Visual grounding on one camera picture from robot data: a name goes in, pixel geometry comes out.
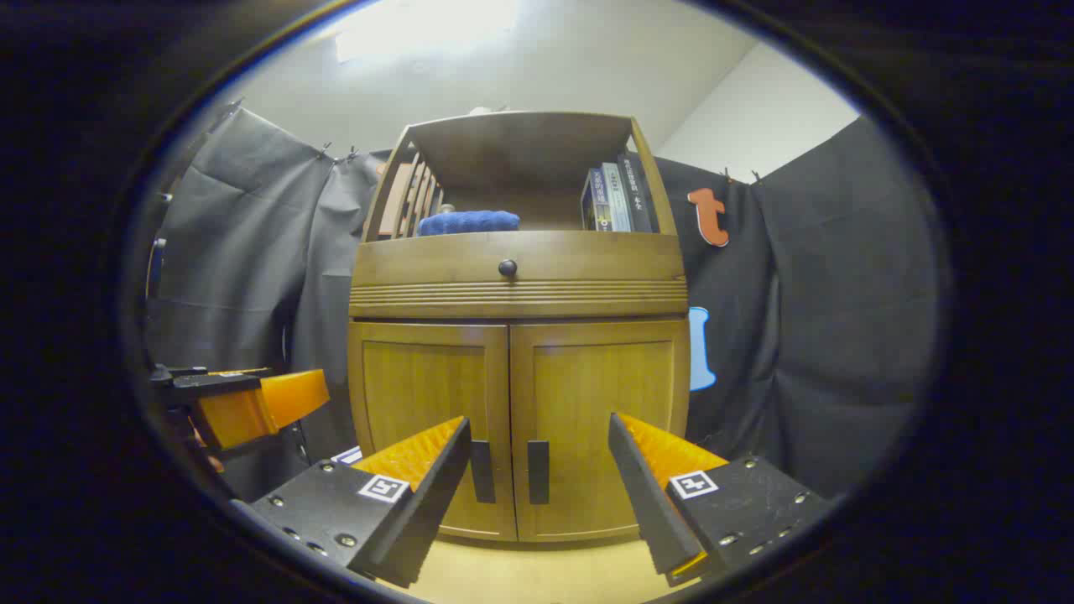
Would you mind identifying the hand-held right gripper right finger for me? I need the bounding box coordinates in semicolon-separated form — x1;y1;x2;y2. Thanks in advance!
608;413;832;587

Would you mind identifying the wooden double-door shoe cabinet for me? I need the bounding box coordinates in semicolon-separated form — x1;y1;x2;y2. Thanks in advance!
347;111;691;544

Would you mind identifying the wooden cabinet drawer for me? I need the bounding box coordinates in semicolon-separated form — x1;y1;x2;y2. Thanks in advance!
350;232;689;318

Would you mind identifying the folded blue towel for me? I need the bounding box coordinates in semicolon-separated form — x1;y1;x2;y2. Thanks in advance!
417;210;521;237

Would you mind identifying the wooden shoe cabinet door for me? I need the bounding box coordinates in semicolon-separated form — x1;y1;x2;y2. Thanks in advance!
510;319;691;542
348;321;517;542

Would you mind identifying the light grey book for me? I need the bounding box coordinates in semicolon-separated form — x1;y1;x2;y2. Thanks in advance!
601;162;633;232

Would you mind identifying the black door handle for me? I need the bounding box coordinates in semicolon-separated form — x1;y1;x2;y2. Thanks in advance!
527;440;550;505
470;440;498;504

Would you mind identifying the blue book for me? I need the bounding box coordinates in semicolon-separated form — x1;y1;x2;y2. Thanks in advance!
581;168;612;232

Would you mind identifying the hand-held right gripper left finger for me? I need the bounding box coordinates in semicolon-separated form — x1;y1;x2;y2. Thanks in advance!
232;417;472;589

